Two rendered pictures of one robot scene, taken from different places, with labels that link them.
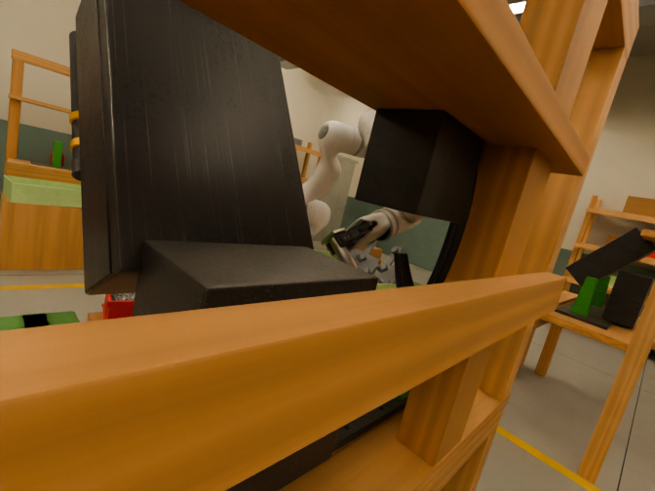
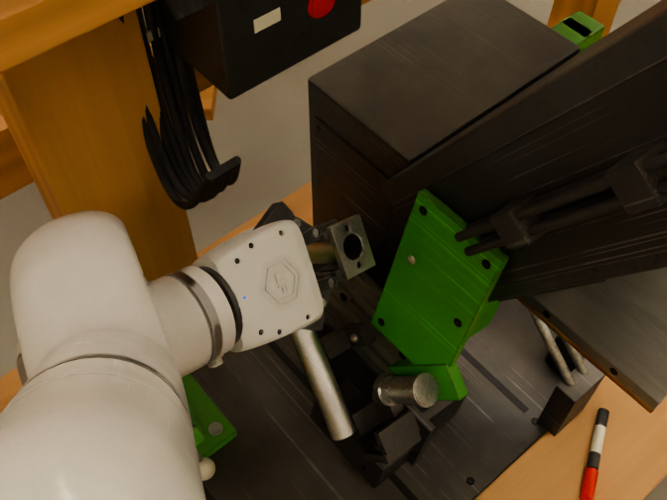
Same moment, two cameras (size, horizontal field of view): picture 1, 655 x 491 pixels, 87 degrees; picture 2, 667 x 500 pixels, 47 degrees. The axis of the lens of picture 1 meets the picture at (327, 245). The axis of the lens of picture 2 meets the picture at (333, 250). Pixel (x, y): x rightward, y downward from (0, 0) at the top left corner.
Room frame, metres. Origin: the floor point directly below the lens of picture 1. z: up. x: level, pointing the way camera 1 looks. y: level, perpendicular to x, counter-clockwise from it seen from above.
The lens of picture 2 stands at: (1.24, 0.04, 1.86)
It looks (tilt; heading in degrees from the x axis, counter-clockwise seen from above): 54 degrees down; 188
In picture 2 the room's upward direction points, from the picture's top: straight up
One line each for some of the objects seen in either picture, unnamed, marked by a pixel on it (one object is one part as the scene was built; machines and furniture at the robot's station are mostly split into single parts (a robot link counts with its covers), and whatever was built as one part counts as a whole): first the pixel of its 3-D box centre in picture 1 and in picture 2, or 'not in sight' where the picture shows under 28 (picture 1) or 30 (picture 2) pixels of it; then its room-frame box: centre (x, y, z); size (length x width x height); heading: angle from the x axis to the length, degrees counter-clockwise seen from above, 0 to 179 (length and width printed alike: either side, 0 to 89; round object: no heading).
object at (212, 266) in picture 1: (250, 363); (432, 158); (0.49, 0.07, 1.07); 0.30 x 0.18 x 0.34; 138
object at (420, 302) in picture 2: not in sight; (453, 278); (0.76, 0.10, 1.17); 0.13 x 0.12 x 0.20; 138
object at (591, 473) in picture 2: not in sight; (595, 453); (0.83, 0.32, 0.91); 0.13 x 0.02 x 0.02; 166
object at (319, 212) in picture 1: (307, 225); not in sight; (1.53, 0.11, 1.17); 0.19 x 0.12 x 0.24; 119
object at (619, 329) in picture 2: not in sight; (558, 254); (0.67, 0.23, 1.11); 0.39 x 0.16 x 0.03; 48
